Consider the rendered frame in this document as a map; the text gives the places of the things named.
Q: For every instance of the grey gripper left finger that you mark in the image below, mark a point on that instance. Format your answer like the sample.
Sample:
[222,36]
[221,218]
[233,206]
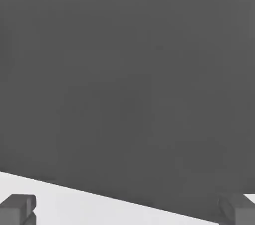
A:
[16,209]

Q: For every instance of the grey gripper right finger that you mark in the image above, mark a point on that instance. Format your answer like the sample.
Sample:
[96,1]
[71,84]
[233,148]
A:
[239,212]

